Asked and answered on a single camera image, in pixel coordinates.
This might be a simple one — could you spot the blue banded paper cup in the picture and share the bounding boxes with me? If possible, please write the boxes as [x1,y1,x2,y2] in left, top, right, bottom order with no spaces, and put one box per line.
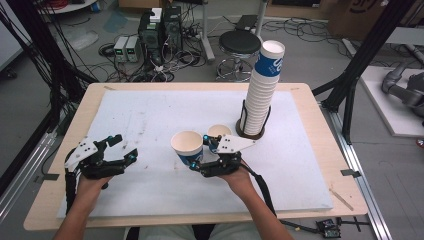
[207,124,233,155]
[170,130,205,168]

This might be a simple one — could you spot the black computer tower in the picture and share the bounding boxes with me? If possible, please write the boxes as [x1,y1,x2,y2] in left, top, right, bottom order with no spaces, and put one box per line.
[162,4,184,53]
[137,11,164,64]

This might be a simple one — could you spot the cardboard box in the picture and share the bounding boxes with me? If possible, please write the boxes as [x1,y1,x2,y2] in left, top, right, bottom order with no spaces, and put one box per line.
[328,0,424,41]

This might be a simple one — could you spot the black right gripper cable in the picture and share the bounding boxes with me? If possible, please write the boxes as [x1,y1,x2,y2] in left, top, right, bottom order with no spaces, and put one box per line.
[240,159,278,218]

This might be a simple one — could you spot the grey power supply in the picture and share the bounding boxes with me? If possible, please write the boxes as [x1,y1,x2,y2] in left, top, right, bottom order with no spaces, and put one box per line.
[125,35,143,63]
[113,35,129,63]

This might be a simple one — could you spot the black wire cup holder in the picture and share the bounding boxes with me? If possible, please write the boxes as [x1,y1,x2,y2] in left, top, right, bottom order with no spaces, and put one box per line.
[235,99,272,142]

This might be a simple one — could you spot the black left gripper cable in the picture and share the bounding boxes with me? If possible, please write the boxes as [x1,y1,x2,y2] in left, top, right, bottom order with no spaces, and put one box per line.
[64,151,81,214]

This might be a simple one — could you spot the grey desk leg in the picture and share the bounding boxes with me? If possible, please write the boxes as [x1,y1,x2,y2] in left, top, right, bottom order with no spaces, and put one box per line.
[199,0,217,64]

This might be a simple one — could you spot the thin wooden stick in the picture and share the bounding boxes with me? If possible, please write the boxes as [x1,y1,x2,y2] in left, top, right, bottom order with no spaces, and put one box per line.
[329,188,355,212]

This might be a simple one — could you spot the black frame post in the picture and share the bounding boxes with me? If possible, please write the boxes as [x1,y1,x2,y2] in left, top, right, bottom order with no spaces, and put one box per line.
[0,0,98,134]
[312,0,418,144]

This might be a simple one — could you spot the dark tape piece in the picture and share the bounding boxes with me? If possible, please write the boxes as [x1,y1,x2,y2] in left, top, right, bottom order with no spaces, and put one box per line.
[33,173,60,184]
[340,168,362,178]

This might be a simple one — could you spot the person's light trousers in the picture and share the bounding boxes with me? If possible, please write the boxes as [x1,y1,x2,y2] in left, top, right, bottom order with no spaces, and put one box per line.
[136,221,264,240]

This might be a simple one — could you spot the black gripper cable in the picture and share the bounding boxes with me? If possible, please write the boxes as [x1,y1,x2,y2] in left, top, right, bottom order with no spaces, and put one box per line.
[240,159,278,218]
[64,151,81,214]

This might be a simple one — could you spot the tangle of floor cables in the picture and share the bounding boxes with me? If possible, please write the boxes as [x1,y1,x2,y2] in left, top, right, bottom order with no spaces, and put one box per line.
[98,43,208,83]

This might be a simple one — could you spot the black round stool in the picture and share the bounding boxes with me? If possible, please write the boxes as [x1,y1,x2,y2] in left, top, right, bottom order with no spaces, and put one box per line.
[215,29,262,83]

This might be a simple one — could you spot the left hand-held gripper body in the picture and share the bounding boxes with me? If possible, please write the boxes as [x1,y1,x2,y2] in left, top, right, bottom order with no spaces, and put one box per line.
[64,135,130,180]

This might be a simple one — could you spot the aluminium rail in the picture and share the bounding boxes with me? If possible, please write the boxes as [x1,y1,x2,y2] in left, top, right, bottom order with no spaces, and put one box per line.
[319,103,394,240]
[0,131,58,223]

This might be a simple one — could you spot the person's right hand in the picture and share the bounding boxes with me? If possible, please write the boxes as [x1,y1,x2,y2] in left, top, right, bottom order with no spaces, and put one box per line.
[218,164,258,201]

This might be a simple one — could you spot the person's left hand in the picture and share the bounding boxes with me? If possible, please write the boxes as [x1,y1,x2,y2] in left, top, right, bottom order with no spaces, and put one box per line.
[75,173,113,211]

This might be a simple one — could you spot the white platform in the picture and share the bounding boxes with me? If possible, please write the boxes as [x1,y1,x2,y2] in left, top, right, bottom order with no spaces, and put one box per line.
[359,65,424,138]

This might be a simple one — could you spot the small circuit board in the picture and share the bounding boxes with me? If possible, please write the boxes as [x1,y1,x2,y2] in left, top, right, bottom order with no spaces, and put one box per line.
[315,218,343,239]

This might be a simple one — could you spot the white foam mat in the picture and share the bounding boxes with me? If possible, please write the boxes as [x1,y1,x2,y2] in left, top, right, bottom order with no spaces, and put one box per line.
[57,89,334,219]

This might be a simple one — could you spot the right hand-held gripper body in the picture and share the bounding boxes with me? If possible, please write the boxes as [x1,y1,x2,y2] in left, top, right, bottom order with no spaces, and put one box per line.
[199,133,257,178]

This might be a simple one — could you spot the round white table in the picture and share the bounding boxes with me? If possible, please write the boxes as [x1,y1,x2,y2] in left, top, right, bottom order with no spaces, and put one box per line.
[36,0,99,15]

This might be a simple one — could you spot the stack of white paper cups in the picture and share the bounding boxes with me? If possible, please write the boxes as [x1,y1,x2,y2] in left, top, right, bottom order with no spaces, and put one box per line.
[244,39,286,136]

